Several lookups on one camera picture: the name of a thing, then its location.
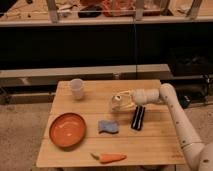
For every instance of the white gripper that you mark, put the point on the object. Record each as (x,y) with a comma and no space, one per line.
(139,96)

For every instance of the orange toy carrot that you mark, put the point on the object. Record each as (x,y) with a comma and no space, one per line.
(108,158)

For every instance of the wooden table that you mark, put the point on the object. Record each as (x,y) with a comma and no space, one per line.
(155,144)

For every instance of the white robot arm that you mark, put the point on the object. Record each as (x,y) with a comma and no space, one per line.
(199,156)

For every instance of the black rectangular case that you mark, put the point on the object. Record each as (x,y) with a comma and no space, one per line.
(137,121)

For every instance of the orange round plate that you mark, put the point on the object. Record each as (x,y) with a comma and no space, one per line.
(67,130)

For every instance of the blue sponge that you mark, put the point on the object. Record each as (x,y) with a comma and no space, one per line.
(110,127)

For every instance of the white paper cup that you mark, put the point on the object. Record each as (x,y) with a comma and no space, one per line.
(77,88)

